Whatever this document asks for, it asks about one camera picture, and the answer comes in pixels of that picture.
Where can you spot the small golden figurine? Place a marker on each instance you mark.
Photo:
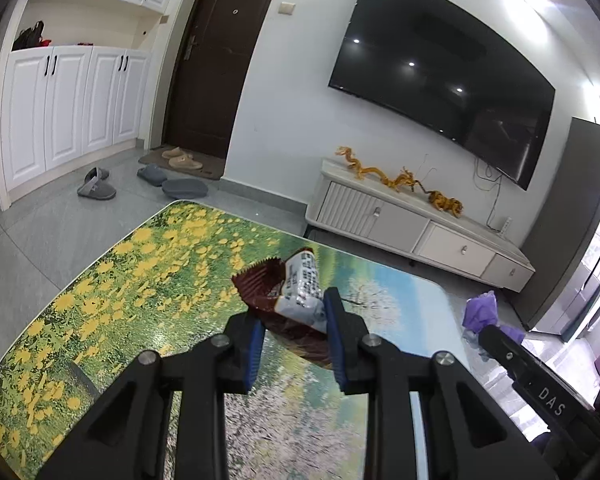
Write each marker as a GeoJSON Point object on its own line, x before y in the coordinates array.
{"type": "Point", "coordinates": [445, 204]}

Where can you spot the dark brown door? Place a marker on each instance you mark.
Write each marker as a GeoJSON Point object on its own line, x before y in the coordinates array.
{"type": "Point", "coordinates": [215, 60]}

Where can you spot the grey slipper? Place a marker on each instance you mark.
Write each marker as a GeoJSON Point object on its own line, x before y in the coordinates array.
{"type": "Point", "coordinates": [152, 174]}
{"type": "Point", "coordinates": [185, 188]}
{"type": "Point", "coordinates": [97, 191]}

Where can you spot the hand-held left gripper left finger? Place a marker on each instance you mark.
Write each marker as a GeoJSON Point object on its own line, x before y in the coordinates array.
{"type": "Point", "coordinates": [254, 355]}

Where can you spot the white television cabinet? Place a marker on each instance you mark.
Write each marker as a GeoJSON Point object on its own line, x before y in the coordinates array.
{"type": "Point", "coordinates": [375, 215]}

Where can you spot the wall light switch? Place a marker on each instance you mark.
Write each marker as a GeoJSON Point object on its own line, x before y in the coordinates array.
{"type": "Point", "coordinates": [286, 8]}

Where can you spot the tan slipper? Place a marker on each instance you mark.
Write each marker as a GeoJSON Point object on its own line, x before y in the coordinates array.
{"type": "Point", "coordinates": [174, 153]}
{"type": "Point", "coordinates": [186, 162]}

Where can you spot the grey refrigerator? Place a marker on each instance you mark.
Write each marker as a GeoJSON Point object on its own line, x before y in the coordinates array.
{"type": "Point", "coordinates": [565, 220]}

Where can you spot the white power strip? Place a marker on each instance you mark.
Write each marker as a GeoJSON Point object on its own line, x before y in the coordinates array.
{"type": "Point", "coordinates": [505, 225]}

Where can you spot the purple plastic bag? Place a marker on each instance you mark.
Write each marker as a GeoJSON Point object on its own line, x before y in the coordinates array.
{"type": "Point", "coordinates": [480, 310]}

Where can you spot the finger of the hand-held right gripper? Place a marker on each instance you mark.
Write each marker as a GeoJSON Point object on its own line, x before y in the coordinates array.
{"type": "Point", "coordinates": [525, 375]}

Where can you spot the white shoe cabinet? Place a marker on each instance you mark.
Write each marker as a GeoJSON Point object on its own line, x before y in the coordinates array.
{"type": "Point", "coordinates": [65, 105]}

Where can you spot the brown snack wrapper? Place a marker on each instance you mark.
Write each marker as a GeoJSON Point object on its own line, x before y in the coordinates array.
{"type": "Point", "coordinates": [300, 285]}

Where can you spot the black wall television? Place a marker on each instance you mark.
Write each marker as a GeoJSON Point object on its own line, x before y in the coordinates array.
{"type": "Point", "coordinates": [430, 60]}

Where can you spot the black bag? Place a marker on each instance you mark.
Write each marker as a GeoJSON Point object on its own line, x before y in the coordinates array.
{"type": "Point", "coordinates": [29, 37]}

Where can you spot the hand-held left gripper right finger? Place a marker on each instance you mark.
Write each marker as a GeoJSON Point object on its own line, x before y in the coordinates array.
{"type": "Point", "coordinates": [332, 340]}

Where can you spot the long golden dragon figurine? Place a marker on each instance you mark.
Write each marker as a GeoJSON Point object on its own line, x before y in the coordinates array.
{"type": "Point", "coordinates": [367, 172]}

